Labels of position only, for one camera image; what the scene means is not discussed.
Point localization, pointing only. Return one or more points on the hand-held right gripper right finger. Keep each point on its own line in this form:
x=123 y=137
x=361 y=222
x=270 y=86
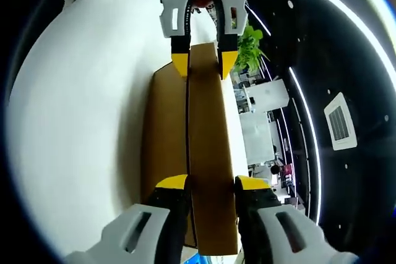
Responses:
x=318 y=248

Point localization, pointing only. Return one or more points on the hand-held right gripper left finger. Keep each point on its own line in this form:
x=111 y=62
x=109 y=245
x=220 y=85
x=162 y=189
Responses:
x=108 y=245

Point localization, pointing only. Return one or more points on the blue tissue pack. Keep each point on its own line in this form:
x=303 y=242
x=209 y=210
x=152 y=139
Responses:
x=198 y=260

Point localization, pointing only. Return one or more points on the brown cardboard shoe box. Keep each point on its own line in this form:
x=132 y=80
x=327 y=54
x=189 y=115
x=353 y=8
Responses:
x=207 y=121

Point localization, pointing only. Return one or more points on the green plant in white pot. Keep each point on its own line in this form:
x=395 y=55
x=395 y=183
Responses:
x=250 y=47

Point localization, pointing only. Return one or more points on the white square pillar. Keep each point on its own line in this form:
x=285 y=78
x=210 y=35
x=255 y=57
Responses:
x=269 y=95

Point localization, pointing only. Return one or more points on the white desk partition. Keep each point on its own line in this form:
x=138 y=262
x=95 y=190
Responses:
x=256 y=140

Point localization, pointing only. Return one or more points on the white ceiling air vent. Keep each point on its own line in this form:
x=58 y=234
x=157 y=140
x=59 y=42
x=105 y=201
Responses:
x=340 y=121

